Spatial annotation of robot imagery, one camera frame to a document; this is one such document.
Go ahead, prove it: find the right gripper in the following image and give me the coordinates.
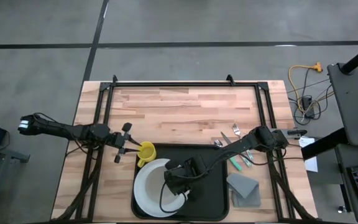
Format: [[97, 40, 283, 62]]
[[163, 155, 209, 203]]

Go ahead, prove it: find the beige bowl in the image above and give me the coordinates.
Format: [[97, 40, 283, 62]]
[[144, 166, 186, 207]]

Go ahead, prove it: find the white plate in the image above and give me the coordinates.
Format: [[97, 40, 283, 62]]
[[133, 158, 190, 218]]

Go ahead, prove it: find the yellow extension cable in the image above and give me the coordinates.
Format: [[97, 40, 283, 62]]
[[287, 62, 323, 103]]

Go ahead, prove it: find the white paper sheet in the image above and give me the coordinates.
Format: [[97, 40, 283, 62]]
[[298, 136, 319, 173]]

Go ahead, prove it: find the grey cloth napkin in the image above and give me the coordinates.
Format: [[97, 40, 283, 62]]
[[226, 172, 262, 208]]

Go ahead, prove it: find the grey metal shelf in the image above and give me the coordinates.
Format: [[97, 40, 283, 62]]
[[0, 138, 30, 164]]

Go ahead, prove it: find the knife with patterned handle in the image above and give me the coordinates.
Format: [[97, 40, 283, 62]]
[[220, 131, 252, 168]]

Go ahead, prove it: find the black metal table frame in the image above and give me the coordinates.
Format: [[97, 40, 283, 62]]
[[51, 74, 318, 224]]

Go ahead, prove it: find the yellow mug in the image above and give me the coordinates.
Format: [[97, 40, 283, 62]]
[[136, 141, 157, 169]]

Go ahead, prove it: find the spoon with green handle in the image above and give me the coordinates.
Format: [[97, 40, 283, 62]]
[[213, 139, 243, 172]]

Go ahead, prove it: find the black serving tray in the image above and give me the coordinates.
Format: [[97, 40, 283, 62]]
[[131, 143, 230, 222]]

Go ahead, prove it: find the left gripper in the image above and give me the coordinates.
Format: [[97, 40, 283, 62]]
[[110, 122, 143, 164]]

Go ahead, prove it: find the black power brick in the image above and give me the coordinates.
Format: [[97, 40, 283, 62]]
[[300, 95, 315, 119]]

